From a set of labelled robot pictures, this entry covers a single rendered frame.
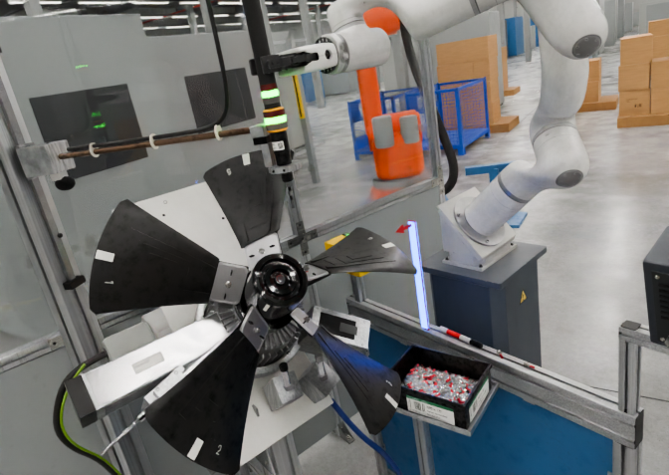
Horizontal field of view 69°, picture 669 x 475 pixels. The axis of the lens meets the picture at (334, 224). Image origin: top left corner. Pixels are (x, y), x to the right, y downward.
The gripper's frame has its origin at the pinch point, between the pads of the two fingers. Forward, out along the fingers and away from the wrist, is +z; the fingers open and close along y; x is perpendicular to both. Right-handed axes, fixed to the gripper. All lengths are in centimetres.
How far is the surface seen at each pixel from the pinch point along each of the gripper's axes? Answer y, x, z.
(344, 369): -18, -59, 6
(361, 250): -0.6, -45.7, -16.3
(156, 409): -12, -50, 40
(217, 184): 22.0, -24.6, 6.2
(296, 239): 70, -65, -41
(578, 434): -43, -90, -36
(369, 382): -19, -64, 2
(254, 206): 11.3, -29.7, 3.4
